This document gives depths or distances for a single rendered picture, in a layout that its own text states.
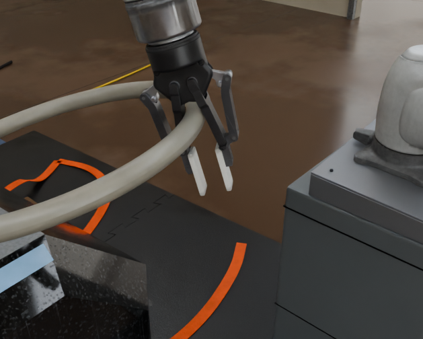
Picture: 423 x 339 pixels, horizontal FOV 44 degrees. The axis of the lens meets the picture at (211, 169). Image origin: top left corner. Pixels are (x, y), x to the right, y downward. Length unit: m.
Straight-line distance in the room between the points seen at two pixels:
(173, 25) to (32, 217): 0.28
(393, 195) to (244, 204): 1.47
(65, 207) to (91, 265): 0.57
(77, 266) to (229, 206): 1.55
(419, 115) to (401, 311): 0.45
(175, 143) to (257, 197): 2.02
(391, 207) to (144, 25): 0.71
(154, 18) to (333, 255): 0.83
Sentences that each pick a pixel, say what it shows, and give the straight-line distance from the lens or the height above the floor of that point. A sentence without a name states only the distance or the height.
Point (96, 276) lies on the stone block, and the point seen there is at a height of 0.73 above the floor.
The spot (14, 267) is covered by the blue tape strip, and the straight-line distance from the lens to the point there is 1.05.
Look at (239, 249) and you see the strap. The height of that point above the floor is 0.02.
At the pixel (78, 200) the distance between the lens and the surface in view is 0.60.
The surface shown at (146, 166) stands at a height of 1.19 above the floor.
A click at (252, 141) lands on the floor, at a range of 3.16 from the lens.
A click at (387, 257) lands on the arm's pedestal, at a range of 1.25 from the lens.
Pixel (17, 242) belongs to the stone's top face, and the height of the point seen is 0.87.
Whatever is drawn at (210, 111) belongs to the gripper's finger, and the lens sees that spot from 0.73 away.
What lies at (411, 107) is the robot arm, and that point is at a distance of 1.18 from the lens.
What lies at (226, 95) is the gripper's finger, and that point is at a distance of 0.72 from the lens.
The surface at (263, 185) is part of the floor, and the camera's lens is 2.75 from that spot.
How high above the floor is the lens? 1.51
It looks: 32 degrees down
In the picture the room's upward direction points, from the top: straight up
